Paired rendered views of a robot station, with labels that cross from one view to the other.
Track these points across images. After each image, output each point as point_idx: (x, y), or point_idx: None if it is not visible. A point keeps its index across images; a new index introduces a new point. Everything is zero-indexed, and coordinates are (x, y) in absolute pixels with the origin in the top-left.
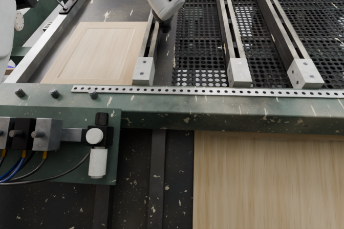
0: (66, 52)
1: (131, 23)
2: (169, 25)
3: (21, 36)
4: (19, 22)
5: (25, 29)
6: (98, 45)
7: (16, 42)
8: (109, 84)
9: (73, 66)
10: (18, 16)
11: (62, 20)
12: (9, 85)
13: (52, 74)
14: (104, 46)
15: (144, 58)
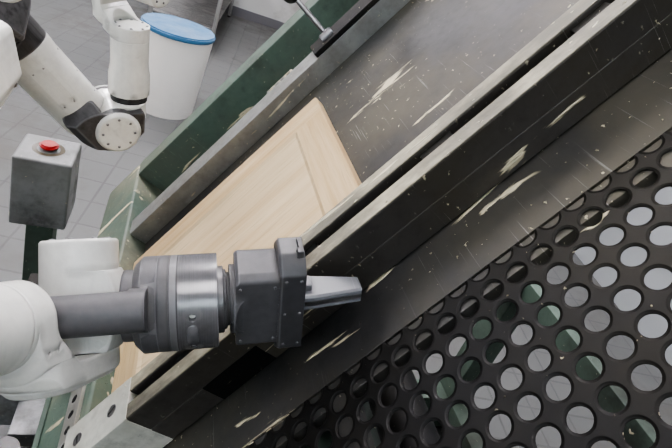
0: (212, 199)
1: (345, 183)
2: (251, 343)
3: (276, 81)
4: (119, 136)
5: (291, 62)
6: (240, 221)
7: (261, 96)
8: (124, 371)
9: (177, 254)
10: (110, 129)
11: (290, 82)
12: (120, 235)
13: (159, 247)
14: (238, 236)
15: (125, 396)
